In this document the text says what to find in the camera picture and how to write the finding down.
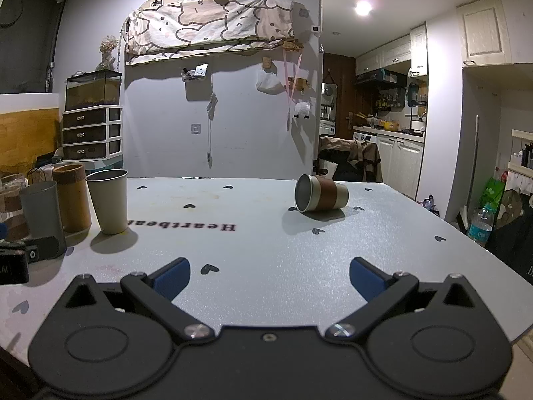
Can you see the glass fish tank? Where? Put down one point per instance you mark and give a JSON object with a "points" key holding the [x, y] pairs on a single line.
{"points": [[92, 91]]}

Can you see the white shelf with bottles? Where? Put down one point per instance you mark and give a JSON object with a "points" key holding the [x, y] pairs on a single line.
{"points": [[521, 154]]}

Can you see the bear-print cloth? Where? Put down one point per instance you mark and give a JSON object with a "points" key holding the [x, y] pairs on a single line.
{"points": [[208, 21]]}

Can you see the green shopping bag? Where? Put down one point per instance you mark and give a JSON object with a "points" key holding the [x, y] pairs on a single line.
{"points": [[494, 193]]}

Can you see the white upper kitchen cabinets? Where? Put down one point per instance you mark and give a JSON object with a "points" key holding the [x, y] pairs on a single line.
{"points": [[391, 54]]}

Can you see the white hanging bag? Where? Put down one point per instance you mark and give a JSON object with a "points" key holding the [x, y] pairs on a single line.
{"points": [[268, 82]]}

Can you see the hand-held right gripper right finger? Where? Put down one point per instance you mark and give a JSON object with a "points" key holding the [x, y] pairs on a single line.
{"points": [[366, 278]]}

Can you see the chair with draped jacket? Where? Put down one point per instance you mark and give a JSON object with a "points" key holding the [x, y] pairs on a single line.
{"points": [[349, 160]]}

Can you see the beige metal cup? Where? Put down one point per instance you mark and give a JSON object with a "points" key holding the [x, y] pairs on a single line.
{"points": [[109, 204]]}

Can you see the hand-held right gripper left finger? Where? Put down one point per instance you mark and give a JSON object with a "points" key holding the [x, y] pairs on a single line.
{"points": [[173, 278]]}

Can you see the white plush sheep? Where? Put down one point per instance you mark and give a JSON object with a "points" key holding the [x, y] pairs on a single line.
{"points": [[302, 108]]}

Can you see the mop pole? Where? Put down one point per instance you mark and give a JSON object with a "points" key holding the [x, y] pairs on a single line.
{"points": [[474, 162]]}

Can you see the grey heart-print tablecloth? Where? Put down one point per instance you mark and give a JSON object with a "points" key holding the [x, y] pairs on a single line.
{"points": [[270, 258]]}

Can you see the black bag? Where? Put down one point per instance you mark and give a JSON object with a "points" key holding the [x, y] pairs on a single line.
{"points": [[513, 233]]}

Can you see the dark curtain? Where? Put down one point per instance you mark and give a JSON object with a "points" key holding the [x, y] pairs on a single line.
{"points": [[29, 33]]}

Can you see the white washing machine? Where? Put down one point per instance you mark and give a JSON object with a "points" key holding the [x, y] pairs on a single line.
{"points": [[366, 136]]}

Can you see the vase of dried flowers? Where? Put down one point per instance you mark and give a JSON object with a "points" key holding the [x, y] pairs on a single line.
{"points": [[108, 52]]}

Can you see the clear glass jar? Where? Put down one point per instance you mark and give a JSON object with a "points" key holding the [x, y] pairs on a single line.
{"points": [[11, 208]]}

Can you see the brown wooden door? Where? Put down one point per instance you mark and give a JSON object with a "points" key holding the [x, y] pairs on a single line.
{"points": [[338, 91]]}

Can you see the white tall wall cabinet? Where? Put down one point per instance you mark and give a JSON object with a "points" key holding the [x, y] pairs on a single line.
{"points": [[485, 31]]}

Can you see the clear wall-mounted holder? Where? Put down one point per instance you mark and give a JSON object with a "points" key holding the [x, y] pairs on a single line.
{"points": [[195, 72]]}

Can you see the white kitchen cabinets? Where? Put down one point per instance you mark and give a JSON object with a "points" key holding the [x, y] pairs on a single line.
{"points": [[391, 54], [399, 162]]}

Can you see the steel cup with brown sleeve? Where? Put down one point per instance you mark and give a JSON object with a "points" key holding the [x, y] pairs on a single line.
{"points": [[327, 198]]}

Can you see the brown cylindrical cup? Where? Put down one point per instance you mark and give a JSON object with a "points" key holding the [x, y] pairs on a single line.
{"points": [[73, 200]]}

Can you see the clear water bottle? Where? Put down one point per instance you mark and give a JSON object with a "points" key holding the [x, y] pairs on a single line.
{"points": [[481, 226]]}

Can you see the white plastic drawer unit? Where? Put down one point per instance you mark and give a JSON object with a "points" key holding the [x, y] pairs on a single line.
{"points": [[92, 132]]}

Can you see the grey plastic cup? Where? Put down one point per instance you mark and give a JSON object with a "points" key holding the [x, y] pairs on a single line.
{"points": [[41, 216]]}

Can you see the round ceiling light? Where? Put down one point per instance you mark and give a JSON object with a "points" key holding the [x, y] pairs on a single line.
{"points": [[363, 7]]}

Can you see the white lower kitchen cabinets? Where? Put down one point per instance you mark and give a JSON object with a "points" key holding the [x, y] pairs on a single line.
{"points": [[399, 162]]}

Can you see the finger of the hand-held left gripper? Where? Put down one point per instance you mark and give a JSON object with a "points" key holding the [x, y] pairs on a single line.
{"points": [[42, 248]]}

